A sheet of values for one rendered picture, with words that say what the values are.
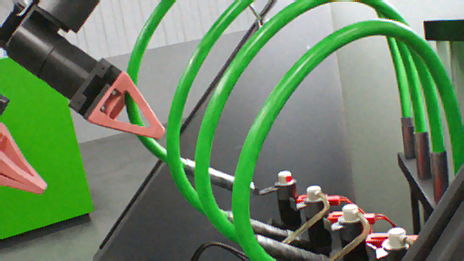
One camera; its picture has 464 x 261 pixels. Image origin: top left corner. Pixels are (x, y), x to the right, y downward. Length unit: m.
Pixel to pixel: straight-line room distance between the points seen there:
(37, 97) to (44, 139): 0.30
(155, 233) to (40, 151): 3.01
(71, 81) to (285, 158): 0.55
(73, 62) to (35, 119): 3.32
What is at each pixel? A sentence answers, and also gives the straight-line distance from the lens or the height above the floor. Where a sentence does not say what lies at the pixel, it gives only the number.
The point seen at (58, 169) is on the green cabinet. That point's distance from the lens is 4.03.
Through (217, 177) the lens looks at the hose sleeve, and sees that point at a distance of 0.68.
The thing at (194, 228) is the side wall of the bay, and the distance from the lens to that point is 1.04.
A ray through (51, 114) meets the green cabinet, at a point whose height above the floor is 0.85.
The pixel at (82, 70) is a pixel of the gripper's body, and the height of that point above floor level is 1.31.
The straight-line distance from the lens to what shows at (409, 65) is 0.69.
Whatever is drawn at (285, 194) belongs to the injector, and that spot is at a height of 1.11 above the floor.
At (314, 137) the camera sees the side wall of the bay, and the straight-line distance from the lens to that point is 1.09.
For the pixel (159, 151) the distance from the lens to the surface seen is 0.65.
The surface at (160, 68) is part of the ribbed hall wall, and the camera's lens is 7.27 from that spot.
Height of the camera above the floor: 1.35
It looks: 13 degrees down
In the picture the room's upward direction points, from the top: 10 degrees counter-clockwise
